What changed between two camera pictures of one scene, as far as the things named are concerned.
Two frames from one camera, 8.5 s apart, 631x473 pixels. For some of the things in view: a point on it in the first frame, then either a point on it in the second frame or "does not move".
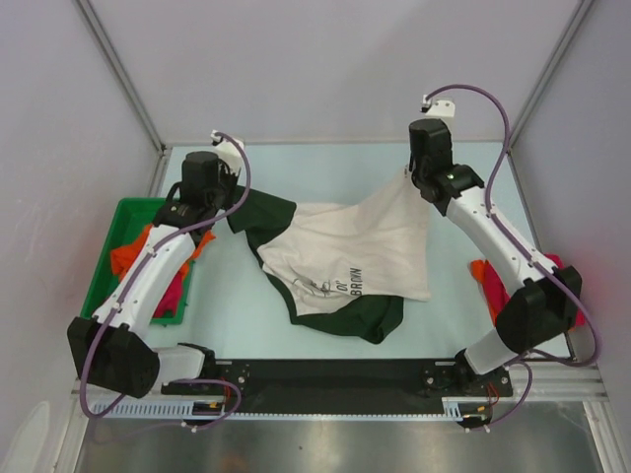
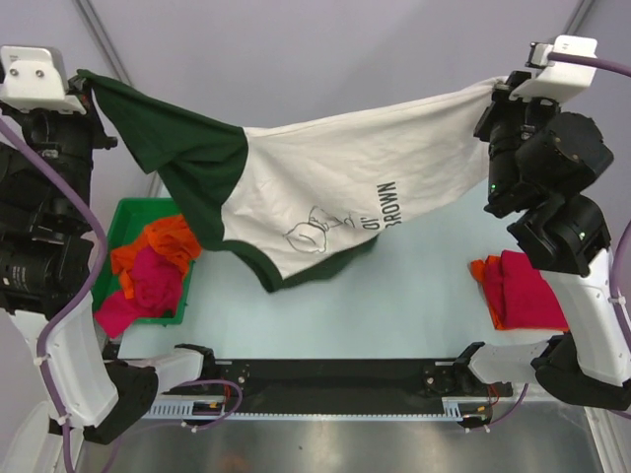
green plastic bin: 131,216 does not move
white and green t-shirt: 344,268 to 287,201
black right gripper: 411,165 to 501,103
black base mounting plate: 342,385 does not move
